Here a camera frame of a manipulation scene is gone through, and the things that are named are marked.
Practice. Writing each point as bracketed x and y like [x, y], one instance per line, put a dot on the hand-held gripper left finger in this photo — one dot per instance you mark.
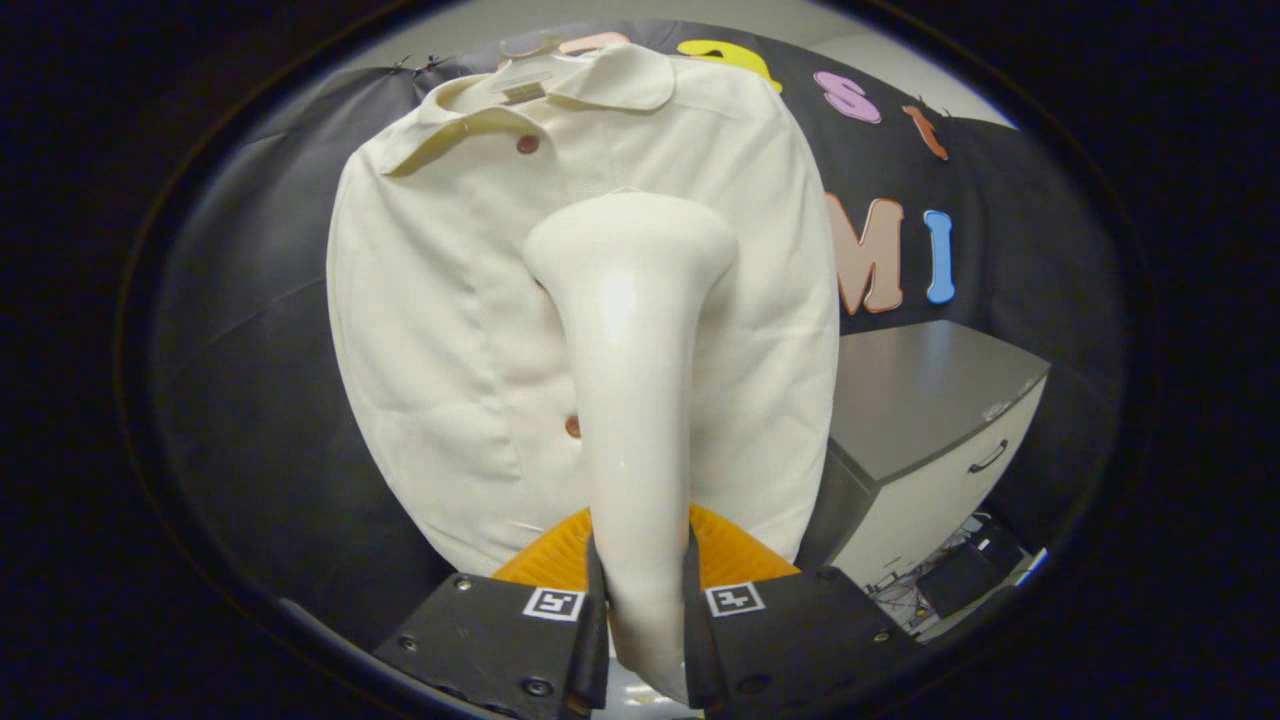
[595, 650]

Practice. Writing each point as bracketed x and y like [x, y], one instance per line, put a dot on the cream button-up shirt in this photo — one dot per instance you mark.
[440, 320]

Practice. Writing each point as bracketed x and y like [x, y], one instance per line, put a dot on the grey and white cabinet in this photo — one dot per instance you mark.
[930, 390]

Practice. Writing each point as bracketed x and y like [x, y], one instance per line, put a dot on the white garment steamer head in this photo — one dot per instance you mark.
[630, 400]

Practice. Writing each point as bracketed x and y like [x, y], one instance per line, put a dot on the cream clothes hanger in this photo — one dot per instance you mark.
[525, 92]

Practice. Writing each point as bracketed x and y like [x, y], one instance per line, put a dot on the black box on floor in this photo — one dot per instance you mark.
[955, 580]

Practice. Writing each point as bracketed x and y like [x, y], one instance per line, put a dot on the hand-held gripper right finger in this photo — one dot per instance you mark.
[700, 650]

